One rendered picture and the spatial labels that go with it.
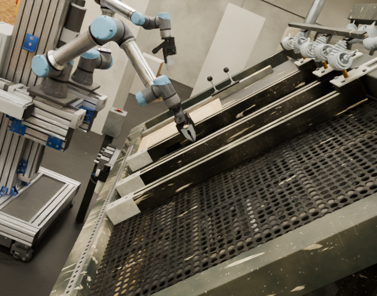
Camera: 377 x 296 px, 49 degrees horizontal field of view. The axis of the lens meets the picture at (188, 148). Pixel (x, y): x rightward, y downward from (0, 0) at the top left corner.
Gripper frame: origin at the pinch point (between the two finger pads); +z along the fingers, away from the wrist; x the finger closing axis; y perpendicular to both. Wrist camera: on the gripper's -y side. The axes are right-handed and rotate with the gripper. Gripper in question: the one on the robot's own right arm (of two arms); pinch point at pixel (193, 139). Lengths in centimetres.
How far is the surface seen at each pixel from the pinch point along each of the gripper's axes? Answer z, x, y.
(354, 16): -2, -120, 82
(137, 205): 0, 25, -52
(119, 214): 0, 33, -52
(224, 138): -1.6, -16.0, -28.6
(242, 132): -0.3, -24.4, -28.6
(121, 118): -16, 49, 83
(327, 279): 9, -28, -124
